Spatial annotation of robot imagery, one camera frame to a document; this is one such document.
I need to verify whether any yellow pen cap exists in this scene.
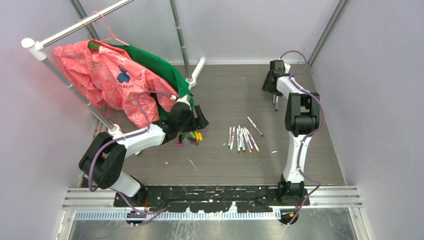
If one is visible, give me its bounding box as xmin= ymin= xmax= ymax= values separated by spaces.
xmin=197 ymin=132 xmax=203 ymax=141

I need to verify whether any green-end marker pen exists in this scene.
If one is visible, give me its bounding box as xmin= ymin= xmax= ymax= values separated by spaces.
xmin=227 ymin=126 xmax=232 ymax=148

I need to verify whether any blue-end marker pen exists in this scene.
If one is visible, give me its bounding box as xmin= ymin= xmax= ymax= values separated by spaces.
xmin=247 ymin=116 xmax=264 ymax=137

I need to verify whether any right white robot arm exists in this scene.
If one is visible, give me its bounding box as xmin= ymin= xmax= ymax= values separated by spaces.
xmin=262 ymin=59 xmax=321 ymax=206

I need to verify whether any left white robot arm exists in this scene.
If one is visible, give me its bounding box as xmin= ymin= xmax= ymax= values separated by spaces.
xmin=78 ymin=102 xmax=209 ymax=207

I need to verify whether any yellow marker pen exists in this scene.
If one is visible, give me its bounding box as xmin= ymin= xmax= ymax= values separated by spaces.
xmin=244 ymin=127 xmax=260 ymax=152

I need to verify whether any green cloth garment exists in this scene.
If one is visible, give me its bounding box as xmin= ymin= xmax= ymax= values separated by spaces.
xmin=78 ymin=41 xmax=192 ymax=128

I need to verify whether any pink patterned shirt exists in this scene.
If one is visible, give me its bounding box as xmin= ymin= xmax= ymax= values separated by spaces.
xmin=52 ymin=40 xmax=177 ymax=129

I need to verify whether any white metal clothes rack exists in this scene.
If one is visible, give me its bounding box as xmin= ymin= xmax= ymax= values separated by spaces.
xmin=21 ymin=0 xmax=206 ymax=137

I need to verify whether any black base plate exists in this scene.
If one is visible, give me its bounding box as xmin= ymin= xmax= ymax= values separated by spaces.
xmin=113 ymin=184 xmax=308 ymax=214

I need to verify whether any pink wire hanger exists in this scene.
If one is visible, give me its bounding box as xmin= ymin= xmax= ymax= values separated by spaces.
xmin=90 ymin=11 xmax=131 ymax=47

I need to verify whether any aluminium slotted rail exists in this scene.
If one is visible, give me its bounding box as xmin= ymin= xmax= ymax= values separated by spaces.
xmin=74 ymin=208 xmax=281 ymax=221

